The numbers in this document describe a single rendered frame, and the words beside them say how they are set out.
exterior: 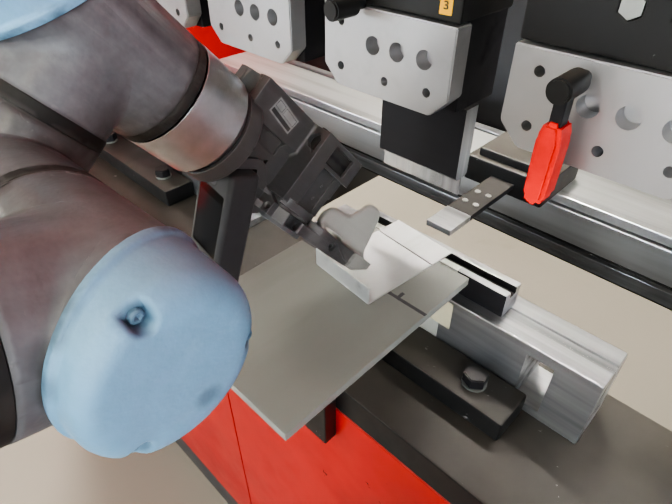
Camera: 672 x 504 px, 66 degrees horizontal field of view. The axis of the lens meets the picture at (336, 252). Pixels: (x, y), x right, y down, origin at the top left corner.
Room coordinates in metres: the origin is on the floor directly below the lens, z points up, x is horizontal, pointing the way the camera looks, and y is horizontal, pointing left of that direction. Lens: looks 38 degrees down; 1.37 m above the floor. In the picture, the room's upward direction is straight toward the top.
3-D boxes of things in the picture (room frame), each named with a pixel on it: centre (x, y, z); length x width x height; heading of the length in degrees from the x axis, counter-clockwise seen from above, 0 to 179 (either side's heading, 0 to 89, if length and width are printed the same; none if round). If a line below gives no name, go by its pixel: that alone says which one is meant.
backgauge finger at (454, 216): (0.60, -0.21, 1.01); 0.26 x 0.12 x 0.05; 136
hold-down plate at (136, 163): (0.87, 0.38, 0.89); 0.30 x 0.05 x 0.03; 46
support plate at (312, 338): (0.39, 0.01, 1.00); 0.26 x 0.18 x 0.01; 136
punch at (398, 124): (0.49, -0.09, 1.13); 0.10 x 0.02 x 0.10; 46
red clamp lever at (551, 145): (0.34, -0.16, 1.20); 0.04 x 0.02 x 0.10; 136
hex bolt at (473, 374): (0.35, -0.15, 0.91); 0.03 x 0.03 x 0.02
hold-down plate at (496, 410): (0.42, -0.08, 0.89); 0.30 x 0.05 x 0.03; 46
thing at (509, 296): (0.47, -0.12, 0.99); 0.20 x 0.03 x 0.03; 46
